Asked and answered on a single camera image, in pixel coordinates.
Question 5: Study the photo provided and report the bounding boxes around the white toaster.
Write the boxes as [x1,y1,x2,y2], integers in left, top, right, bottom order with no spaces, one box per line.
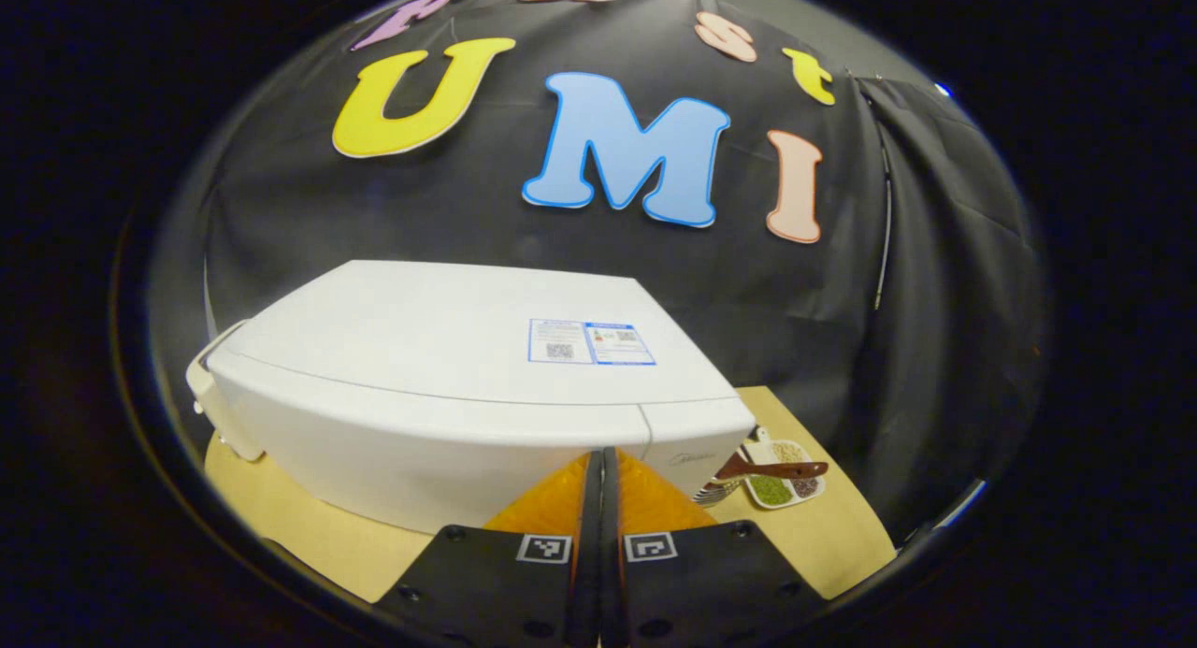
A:
[185,319,268,463]

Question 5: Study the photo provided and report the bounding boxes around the white microwave oven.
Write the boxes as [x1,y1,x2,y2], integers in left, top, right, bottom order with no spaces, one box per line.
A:
[206,260,757,537]

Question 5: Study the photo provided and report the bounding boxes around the white divided grain dish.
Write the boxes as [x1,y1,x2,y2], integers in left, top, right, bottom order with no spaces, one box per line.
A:
[737,426,828,511]

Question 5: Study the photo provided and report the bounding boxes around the black backdrop cloth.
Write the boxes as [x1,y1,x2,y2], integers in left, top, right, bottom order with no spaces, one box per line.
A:
[150,0,1045,541]

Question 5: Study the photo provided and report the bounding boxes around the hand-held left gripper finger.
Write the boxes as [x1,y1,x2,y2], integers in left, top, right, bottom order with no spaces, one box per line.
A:
[604,447,829,648]
[372,449,605,648]

